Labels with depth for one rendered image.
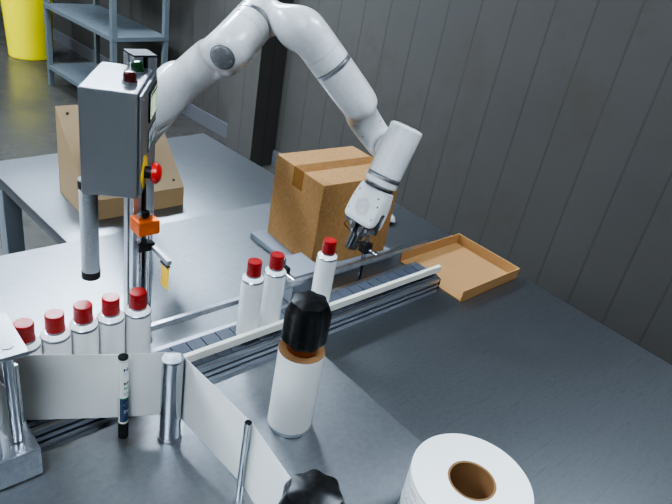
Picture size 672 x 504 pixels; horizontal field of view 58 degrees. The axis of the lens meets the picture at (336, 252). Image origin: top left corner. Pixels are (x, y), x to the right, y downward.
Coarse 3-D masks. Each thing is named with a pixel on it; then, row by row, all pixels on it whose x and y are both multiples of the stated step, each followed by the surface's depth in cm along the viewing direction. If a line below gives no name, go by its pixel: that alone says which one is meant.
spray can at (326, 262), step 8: (328, 240) 149; (336, 240) 150; (328, 248) 149; (320, 256) 150; (328, 256) 150; (336, 256) 151; (320, 264) 150; (328, 264) 150; (320, 272) 151; (328, 272) 151; (320, 280) 152; (328, 280) 152; (312, 288) 155; (320, 288) 153; (328, 288) 154; (328, 296) 155
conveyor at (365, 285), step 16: (400, 272) 183; (352, 288) 170; (368, 288) 172; (400, 288) 175; (352, 304) 163; (208, 336) 142; (224, 336) 143; (272, 336) 146; (160, 352) 134; (224, 352) 138
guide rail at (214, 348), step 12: (408, 276) 174; (420, 276) 178; (372, 288) 166; (384, 288) 168; (336, 300) 158; (348, 300) 159; (360, 300) 163; (276, 324) 144; (240, 336) 138; (252, 336) 140; (204, 348) 133; (216, 348) 134; (228, 348) 137; (192, 360) 131
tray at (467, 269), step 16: (448, 240) 213; (464, 240) 214; (416, 256) 203; (432, 256) 205; (448, 256) 207; (464, 256) 209; (480, 256) 211; (496, 256) 206; (448, 272) 197; (464, 272) 199; (480, 272) 201; (496, 272) 203; (512, 272) 198; (448, 288) 188; (464, 288) 190; (480, 288) 188
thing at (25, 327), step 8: (16, 320) 105; (24, 320) 105; (32, 320) 106; (16, 328) 103; (24, 328) 103; (32, 328) 105; (24, 336) 104; (32, 336) 105; (32, 344) 106; (40, 344) 107; (32, 352) 106; (40, 352) 108
